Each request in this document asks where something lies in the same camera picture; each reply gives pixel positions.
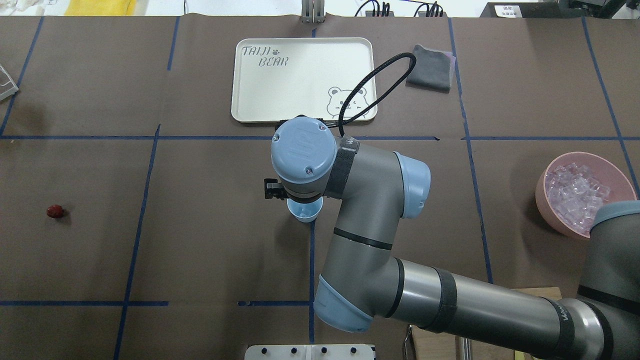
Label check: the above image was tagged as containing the yellow cloth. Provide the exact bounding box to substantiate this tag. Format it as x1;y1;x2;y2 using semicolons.
64;0;137;17

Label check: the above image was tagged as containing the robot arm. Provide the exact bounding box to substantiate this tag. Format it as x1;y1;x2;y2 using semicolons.
265;116;640;360

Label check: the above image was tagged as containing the light blue plastic cup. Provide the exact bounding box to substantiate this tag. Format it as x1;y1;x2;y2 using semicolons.
286;197;323;223

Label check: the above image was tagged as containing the pink bowl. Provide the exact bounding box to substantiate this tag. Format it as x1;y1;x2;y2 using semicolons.
535;152;639;239

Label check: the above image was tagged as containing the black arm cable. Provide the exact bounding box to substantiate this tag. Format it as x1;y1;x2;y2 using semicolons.
322;52;418;138

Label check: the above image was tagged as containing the clear ice cubes pile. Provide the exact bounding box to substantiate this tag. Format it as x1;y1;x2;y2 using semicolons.
542;162;612;236

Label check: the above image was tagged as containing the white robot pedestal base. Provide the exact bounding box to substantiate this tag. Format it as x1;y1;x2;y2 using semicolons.
244;343;377;360

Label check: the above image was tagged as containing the bamboo cutting board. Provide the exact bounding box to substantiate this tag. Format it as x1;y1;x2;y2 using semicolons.
406;287;563;360

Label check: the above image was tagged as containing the steel muddler black tip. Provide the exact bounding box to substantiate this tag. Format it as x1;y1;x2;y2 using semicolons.
458;337;473;360

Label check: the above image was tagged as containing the white wire cup rack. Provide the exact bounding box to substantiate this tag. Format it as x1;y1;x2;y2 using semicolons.
0;64;19;101

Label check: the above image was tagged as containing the aluminium frame post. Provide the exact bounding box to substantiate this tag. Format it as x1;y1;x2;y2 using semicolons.
301;0;326;24

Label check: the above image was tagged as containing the grey folded cloth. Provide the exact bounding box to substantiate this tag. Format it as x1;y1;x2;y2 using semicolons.
407;44;457;92

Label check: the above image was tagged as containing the red strawberry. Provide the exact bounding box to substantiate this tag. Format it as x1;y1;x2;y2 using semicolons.
46;203;66;219

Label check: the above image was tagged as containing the cream bear serving tray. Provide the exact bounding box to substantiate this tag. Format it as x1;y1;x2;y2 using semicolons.
231;38;375;123

